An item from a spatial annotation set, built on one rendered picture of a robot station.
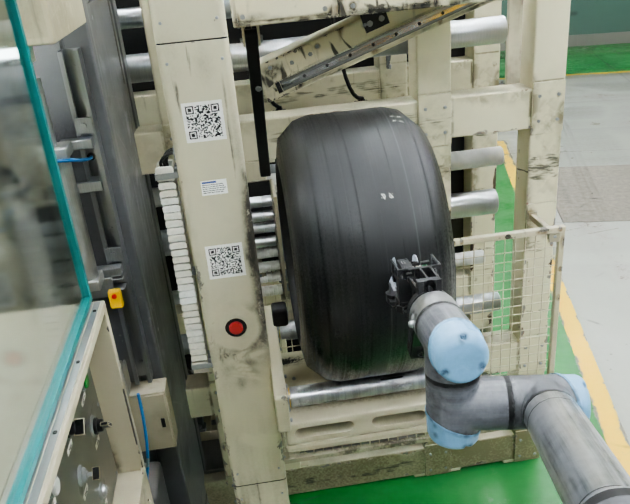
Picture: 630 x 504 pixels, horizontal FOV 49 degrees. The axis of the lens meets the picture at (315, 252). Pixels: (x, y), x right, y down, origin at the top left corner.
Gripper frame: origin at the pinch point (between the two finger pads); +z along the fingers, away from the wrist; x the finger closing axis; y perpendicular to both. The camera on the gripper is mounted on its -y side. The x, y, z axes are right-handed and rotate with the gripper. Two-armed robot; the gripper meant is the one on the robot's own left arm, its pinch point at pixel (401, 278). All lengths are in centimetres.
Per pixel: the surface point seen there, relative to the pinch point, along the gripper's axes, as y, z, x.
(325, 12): 46, 42, 4
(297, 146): 22.3, 18.7, 14.7
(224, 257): 1.2, 20.7, 31.8
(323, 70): 33, 57, 4
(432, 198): 12.2, 6.1, -8.0
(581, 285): -104, 206, -140
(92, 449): -19, -9, 57
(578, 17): -2, 837, -449
